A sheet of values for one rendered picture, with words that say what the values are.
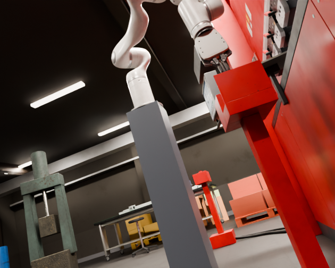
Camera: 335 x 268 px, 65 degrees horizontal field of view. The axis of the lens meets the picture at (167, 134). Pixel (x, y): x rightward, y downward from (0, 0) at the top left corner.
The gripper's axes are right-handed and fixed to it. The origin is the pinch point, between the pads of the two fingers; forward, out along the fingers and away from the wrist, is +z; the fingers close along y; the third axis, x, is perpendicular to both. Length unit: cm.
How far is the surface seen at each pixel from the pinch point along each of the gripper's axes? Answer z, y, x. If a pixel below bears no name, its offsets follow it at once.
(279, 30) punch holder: -25, -45, -40
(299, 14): 1.8, -22.7, 14.9
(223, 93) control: 10.1, 5.3, 4.9
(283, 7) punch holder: -24, -42, -20
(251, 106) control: 18.1, -0.4, 4.7
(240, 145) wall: -90, -127, -731
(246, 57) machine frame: -62, -58, -129
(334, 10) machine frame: 13.4, -18.9, 31.0
